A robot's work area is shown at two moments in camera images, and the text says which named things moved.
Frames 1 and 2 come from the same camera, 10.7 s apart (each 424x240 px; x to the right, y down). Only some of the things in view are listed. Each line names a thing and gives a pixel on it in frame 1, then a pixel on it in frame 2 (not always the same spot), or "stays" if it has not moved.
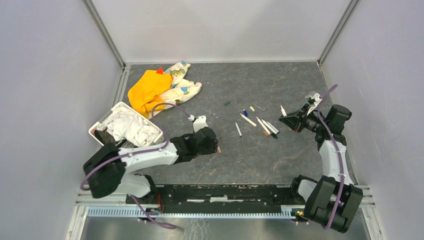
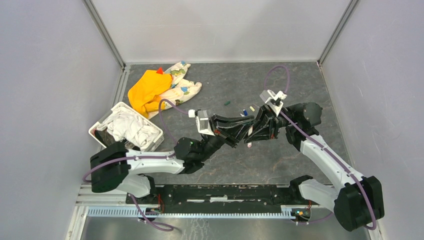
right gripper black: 296,120 → 263,133
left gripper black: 212,148 → 232,131
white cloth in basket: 124,125 stays
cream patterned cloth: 180,89 stays
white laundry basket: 125,128 stays
